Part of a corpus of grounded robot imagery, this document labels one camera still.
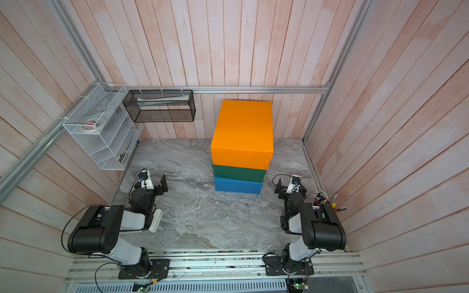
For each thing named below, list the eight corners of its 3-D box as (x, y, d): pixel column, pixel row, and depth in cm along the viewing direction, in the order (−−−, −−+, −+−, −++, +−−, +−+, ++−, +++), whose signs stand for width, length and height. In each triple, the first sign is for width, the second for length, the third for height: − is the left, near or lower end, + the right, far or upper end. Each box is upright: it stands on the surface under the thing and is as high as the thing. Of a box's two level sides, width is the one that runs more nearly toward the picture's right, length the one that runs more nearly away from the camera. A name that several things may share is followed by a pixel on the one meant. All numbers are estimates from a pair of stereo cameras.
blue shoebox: (215, 195, 98) (213, 181, 86) (216, 189, 100) (214, 175, 89) (259, 198, 97) (263, 184, 85) (259, 192, 99) (262, 178, 88)
